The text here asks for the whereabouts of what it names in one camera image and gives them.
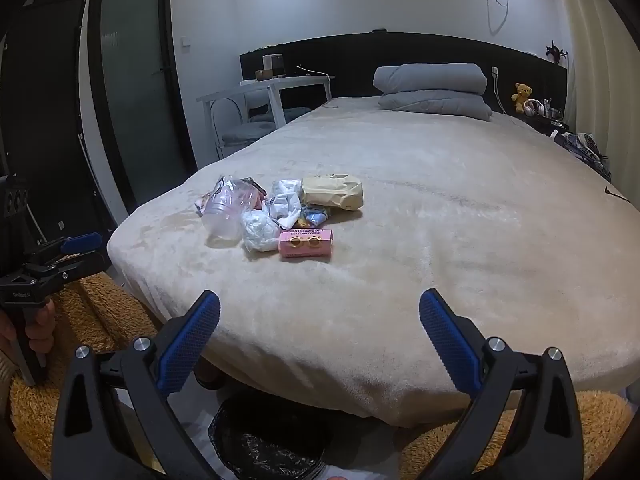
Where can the white desk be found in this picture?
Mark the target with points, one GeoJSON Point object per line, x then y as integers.
{"type": "Point", "coordinates": [260, 87]}

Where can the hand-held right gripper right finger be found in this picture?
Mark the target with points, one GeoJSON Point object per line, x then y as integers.
{"type": "Point", "coordinates": [450, 345]}

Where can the black lined trash bin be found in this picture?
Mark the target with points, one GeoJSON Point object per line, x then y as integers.
{"type": "Point", "coordinates": [270, 445]}

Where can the blue white wrapper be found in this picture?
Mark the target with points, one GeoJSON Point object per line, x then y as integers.
{"type": "Point", "coordinates": [316, 217]}

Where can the dark framed glass door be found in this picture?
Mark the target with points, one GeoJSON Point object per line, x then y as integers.
{"type": "Point", "coordinates": [135, 60]}

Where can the pale curtain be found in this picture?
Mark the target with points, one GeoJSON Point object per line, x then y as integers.
{"type": "Point", "coordinates": [595, 60]}

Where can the person's left hand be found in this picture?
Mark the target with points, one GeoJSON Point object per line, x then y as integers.
{"type": "Point", "coordinates": [39, 332]}

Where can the beige paper package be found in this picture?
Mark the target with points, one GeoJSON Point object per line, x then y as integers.
{"type": "Point", "coordinates": [332, 192]}

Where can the black panel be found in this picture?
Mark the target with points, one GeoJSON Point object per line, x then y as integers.
{"type": "Point", "coordinates": [45, 110]}

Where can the two grey pillows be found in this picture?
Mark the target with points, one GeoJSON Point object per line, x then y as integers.
{"type": "Point", "coordinates": [435, 104]}

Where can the pink snack packet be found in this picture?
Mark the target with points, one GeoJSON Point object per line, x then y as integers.
{"type": "Point", "coordinates": [305, 244]}

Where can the yellow teddy bear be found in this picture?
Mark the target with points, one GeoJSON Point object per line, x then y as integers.
{"type": "Point", "coordinates": [521, 96]}

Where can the pink wrapper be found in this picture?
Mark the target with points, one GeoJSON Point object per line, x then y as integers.
{"type": "Point", "coordinates": [257, 187]}

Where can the beige plush bed blanket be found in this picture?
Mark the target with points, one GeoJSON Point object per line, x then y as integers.
{"type": "Point", "coordinates": [400, 240]}

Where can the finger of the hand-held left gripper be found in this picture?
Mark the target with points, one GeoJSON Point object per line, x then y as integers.
{"type": "Point", "coordinates": [80, 267]}
{"type": "Point", "coordinates": [82, 242]}

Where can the black headboard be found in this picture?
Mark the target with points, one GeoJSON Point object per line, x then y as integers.
{"type": "Point", "coordinates": [425, 50]}

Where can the person's left leg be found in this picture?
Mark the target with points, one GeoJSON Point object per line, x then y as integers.
{"type": "Point", "coordinates": [95, 310]}

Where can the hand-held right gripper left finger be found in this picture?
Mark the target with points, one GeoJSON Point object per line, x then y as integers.
{"type": "Point", "coordinates": [187, 347]}

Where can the chair with grey cushion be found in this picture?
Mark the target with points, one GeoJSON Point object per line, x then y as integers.
{"type": "Point", "coordinates": [240, 132]}

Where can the small brown box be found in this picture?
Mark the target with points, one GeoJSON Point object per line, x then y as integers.
{"type": "Point", "coordinates": [263, 75]}

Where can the pink headphones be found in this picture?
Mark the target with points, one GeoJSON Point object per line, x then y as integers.
{"type": "Point", "coordinates": [534, 107]}

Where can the dark nightstand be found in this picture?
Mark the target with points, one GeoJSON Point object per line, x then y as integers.
{"type": "Point", "coordinates": [547, 121]}

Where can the clear plastic cup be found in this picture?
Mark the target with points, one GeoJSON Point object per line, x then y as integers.
{"type": "Point", "coordinates": [225, 215]}

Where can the plaid clothes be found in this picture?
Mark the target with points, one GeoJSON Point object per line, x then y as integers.
{"type": "Point", "coordinates": [585, 152]}

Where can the white plastic bag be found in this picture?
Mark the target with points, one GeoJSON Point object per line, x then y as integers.
{"type": "Point", "coordinates": [260, 230]}

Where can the grey folded quilt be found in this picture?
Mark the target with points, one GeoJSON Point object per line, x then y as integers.
{"type": "Point", "coordinates": [430, 79]}

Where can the small yellow wrapper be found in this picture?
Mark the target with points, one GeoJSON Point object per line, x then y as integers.
{"type": "Point", "coordinates": [300, 223]}

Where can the dark figurine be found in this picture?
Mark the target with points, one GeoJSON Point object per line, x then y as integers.
{"type": "Point", "coordinates": [556, 54]}

